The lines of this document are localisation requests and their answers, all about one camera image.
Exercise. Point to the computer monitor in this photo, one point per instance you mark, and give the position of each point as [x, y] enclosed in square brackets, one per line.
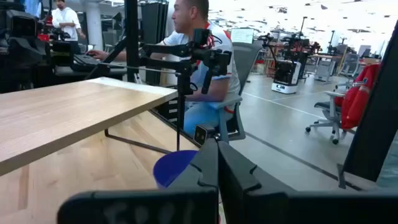
[242, 35]

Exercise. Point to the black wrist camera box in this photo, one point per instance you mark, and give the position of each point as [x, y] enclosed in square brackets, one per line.
[201, 37]

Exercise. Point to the white office chair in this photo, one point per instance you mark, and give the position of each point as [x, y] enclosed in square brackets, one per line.
[331, 115]

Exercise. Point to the red jacket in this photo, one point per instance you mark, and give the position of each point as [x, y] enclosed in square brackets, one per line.
[357, 96]

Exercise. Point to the person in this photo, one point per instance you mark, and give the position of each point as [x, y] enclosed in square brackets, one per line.
[217, 84]
[66, 21]

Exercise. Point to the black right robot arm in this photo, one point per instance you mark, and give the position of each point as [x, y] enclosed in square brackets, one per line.
[164, 51]

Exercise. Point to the black keyboard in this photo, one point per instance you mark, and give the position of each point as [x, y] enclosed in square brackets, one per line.
[85, 60]

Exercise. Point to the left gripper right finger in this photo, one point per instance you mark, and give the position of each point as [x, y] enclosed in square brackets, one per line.
[280, 208]

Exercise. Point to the wooden desk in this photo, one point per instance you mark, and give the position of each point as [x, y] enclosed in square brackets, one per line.
[326, 62]

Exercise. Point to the black metal shelf leg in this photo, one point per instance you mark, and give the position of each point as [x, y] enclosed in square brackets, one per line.
[179, 124]

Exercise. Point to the small black camera box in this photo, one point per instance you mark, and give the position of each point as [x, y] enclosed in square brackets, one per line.
[200, 134]

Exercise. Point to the wooden raised shelf board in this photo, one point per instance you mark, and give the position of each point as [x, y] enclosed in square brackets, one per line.
[62, 115]

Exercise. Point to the black partition panel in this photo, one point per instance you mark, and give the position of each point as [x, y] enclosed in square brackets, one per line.
[154, 28]

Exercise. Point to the white black mobile robot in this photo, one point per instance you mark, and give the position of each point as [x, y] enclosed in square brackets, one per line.
[286, 76]

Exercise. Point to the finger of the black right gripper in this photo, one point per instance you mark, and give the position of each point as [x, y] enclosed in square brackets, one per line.
[207, 82]

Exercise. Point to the black drawer cabinet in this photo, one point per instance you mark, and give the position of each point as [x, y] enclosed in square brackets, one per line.
[166, 110]

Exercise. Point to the white round column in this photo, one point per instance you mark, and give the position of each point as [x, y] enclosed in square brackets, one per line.
[93, 25]

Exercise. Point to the black table edge rail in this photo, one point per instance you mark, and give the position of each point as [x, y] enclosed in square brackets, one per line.
[186, 138]

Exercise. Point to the black frame post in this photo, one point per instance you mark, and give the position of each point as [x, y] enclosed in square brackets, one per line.
[376, 118]
[131, 37]

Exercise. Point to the grey office chair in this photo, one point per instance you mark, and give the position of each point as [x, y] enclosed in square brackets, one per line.
[245, 59]

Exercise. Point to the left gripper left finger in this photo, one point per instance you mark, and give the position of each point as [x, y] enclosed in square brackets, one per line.
[140, 207]

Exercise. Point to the purple mini bowl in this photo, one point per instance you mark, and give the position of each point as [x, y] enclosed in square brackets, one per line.
[171, 168]

